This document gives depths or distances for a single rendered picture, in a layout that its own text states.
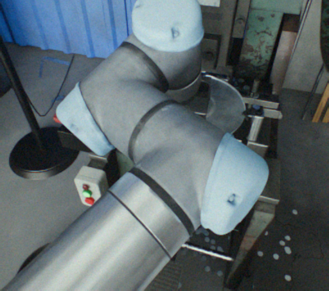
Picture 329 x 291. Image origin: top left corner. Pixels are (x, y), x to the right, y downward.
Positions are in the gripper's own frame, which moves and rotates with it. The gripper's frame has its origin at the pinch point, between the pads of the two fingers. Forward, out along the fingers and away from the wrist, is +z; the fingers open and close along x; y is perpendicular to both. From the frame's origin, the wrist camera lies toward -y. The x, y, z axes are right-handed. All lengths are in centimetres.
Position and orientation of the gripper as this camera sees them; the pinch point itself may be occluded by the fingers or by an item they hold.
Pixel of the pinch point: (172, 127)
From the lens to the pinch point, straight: 63.6
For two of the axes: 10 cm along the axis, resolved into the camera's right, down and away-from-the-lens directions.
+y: 9.7, 1.6, -1.7
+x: 2.1, -9.2, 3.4
